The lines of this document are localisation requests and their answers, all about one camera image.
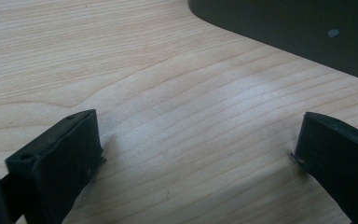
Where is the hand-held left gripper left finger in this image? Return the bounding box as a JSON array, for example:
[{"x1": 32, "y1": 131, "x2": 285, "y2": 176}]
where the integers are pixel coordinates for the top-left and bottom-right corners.
[{"x1": 5, "y1": 108, "x2": 106, "y2": 224}]

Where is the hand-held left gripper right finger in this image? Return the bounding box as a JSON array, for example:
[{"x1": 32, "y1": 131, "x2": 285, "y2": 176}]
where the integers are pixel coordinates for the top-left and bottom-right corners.
[{"x1": 291, "y1": 111, "x2": 358, "y2": 224}]

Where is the dark grey corner shelf rack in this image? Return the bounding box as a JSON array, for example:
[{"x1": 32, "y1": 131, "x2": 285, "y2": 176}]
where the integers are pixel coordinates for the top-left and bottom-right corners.
[{"x1": 187, "y1": 0, "x2": 358, "y2": 81}]

